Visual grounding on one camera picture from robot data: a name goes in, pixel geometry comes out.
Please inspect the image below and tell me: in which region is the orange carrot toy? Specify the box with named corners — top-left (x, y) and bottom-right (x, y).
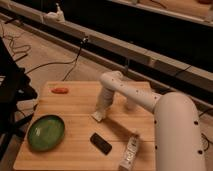
top-left (51, 87), bottom-right (69, 94)

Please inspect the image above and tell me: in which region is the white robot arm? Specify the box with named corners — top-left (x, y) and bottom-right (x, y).
top-left (92, 71), bottom-right (206, 171)

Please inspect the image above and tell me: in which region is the white sponge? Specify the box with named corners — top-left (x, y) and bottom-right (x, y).
top-left (92, 111), bottom-right (106, 122)

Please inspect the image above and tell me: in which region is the black chair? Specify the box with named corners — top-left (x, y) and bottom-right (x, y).
top-left (0, 37), bottom-right (37, 161)

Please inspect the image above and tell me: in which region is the white object on rail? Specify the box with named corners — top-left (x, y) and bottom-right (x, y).
top-left (46, 4), bottom-right (65, 22)

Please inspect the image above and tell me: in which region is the green bowl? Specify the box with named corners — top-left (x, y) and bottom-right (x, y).
top-left (27, 115), bottom-right (65, 152)

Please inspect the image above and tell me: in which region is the black floor cable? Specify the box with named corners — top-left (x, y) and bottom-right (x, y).
top-left (24, 35), bottom-right (90, 82)

